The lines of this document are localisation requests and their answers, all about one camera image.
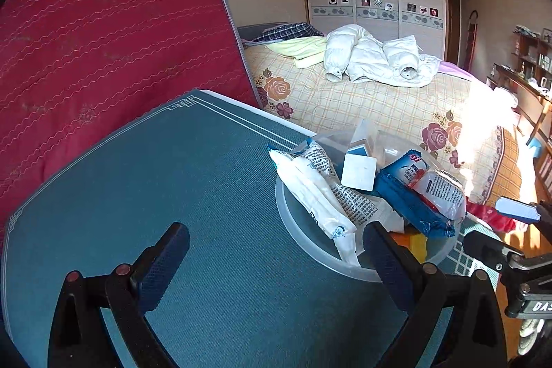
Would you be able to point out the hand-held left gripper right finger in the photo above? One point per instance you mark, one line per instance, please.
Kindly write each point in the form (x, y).
(388, 264)

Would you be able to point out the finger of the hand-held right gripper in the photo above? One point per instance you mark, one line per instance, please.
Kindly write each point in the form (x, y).
(517, 209)
(487, 248)

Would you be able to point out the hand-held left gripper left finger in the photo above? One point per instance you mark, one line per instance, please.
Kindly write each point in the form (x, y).
(161, 264)

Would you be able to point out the orange and yellow toy brick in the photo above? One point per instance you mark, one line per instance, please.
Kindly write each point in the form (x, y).
(416, 245)

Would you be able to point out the blue cracker packet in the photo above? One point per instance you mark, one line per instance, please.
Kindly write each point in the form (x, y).
(401, 195)

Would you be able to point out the red and white snack packet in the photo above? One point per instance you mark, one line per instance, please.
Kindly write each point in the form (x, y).
(442, 189)

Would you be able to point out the clear plastic bin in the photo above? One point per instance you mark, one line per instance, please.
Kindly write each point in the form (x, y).
(310, 238)

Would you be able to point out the white cube with zigzag pattern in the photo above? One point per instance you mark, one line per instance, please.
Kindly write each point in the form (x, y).
(358, 173)

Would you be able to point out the white plastic bag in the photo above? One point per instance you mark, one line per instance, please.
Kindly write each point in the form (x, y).
(315, 195)

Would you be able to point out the blue and white box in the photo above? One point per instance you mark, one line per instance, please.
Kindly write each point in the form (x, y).
(361, 137)

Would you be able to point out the light green checked cloth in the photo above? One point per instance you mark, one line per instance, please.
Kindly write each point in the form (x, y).
(468, 262)

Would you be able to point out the white red-edged snack packet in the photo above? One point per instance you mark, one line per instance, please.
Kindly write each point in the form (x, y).
(485, 216)

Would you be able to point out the green table mat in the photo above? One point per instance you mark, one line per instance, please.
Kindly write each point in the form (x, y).
(194, 200)

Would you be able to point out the wooden desk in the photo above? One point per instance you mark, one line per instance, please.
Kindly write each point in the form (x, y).
(526, 92)

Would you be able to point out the purple cloth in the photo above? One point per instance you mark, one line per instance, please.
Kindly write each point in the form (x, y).
(450, 68)

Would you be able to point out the floral checked bed sheet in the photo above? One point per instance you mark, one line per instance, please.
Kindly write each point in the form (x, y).
(366, 105)

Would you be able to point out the wooden shelf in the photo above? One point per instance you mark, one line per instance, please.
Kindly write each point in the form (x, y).
(532, 49)

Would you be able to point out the dark wooden door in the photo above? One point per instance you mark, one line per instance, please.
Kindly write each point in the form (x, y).
(455, 19)

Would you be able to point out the white puffer jacket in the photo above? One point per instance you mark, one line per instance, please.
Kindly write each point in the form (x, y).
(375, 57)

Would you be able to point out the red mattress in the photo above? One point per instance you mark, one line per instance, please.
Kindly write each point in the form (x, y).
(108, 49)

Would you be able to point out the pale yellow cloth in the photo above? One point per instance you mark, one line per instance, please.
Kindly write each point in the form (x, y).
(302, 49)

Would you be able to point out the plaid pillow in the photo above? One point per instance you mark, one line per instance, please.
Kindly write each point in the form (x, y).
(289, 32)

